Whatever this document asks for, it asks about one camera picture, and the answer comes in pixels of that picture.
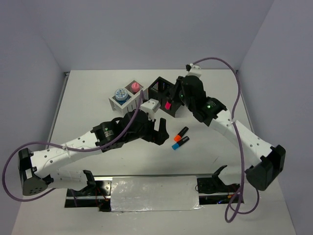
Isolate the pink highlighter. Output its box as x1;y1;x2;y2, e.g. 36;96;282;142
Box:
165;100;172;110

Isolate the orange highlighter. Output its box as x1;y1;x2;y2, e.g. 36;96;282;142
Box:
174;126;189;142

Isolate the blue highlighter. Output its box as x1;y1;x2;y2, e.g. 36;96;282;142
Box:
172;136;190;150

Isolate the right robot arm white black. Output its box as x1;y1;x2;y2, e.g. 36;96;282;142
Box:
169;75;286;191

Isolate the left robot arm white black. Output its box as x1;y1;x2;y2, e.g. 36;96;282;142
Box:
18;110;169;196

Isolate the black two-slot organizer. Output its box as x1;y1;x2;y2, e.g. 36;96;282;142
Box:
148;76;182;118

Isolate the white two-slot organizer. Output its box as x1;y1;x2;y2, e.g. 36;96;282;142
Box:
109;80;148;116

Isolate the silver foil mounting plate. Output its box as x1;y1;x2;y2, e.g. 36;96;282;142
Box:
64;175;240;212

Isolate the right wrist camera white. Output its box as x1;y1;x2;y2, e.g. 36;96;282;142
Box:
185;63;202;78

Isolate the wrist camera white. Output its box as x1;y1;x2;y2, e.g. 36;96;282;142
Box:
140;99;160;120
185;63;202;78

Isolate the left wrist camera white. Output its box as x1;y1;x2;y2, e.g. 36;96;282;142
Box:
140;99;160;120

